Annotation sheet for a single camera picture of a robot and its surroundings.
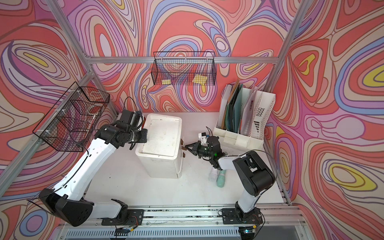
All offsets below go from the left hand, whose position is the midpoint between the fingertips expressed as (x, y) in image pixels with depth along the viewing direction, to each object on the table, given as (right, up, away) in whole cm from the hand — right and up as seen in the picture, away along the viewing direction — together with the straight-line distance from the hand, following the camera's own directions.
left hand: (147, 135), depth 75 cm
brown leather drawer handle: (+18, -8, +9) cm, 22 cm away
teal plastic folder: (+47, +13, +10) cm, 50 cm away
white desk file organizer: (+72, +20, +23) cm, 78 cm away
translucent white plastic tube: (+35, -23, +9) cm, 43 cm away
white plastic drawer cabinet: (+9, -9, -7) cm, 15 cm away
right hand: (+19, -9, +10) cm, 24 cm away
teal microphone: (+40, -25, +8) cm, 48 cm away
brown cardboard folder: (+44, +7, +21) cm, 49 cm away
